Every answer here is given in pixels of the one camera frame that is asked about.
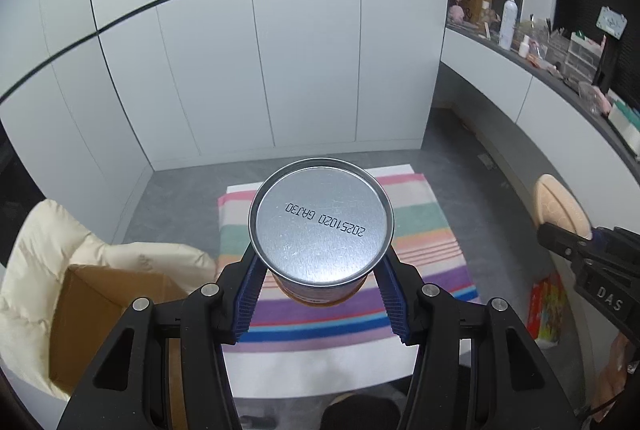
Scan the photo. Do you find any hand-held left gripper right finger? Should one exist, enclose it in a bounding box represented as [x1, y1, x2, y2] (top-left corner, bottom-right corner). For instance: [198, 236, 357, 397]
[376, 246, 588, 430]

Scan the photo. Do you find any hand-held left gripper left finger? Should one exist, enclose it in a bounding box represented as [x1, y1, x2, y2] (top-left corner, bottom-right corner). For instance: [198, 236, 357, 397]
[56, 246, 266, 430]

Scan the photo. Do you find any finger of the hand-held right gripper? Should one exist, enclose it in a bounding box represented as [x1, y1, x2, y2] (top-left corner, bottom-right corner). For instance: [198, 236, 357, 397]
[592, 226, 640, 256]
[537, 221, 596, 263]

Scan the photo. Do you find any beige round puff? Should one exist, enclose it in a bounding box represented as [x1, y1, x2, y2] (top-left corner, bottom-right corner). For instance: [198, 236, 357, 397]
[531, 173, 588, 241]

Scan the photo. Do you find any metal can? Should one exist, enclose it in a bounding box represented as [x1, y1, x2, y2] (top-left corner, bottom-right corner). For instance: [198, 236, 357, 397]
[248, 157, 395, 307]

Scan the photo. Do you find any brown cardboard box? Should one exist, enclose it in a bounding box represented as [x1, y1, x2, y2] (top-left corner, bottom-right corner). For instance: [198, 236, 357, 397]
[49, 264, 191, 430]

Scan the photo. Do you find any person's right hand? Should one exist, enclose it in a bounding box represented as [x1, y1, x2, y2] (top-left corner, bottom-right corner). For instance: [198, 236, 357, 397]
[594, 334, 640, 413]

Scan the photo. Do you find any colourful red packet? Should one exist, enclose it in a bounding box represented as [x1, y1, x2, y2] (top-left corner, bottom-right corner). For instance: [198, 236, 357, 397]
[527, 271, 568, 350]

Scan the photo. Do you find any striped pastel blanket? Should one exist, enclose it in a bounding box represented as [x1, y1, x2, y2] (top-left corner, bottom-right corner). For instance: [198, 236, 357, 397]
[216, 163, 482, 400]

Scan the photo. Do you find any mint green box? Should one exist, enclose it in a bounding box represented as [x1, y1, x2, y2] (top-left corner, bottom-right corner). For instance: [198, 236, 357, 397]
[607, 100, 640, 143]

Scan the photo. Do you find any white low cabinet grey top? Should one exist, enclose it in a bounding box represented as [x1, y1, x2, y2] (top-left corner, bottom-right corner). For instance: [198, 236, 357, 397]
[435, 23, 640, 231]

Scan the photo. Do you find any clear drawer organizer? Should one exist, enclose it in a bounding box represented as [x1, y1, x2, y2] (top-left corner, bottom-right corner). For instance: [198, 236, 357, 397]
[565, 33, 601, 84]

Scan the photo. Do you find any green white sign card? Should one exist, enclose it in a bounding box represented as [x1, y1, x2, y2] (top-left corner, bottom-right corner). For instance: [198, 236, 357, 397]
[596, 5, 628, 41]

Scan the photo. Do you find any white spray bottle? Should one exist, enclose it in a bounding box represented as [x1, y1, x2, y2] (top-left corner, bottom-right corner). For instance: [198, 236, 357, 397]
[498, 0, 518, 51]

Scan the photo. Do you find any white built-in wardrobe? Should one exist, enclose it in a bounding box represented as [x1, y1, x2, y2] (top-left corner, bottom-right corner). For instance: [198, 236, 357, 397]
[0, 0, 453, 231]

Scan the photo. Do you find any small brown carton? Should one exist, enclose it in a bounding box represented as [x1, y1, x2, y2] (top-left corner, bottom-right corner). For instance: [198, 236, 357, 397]
[462, 0, 496, 24]

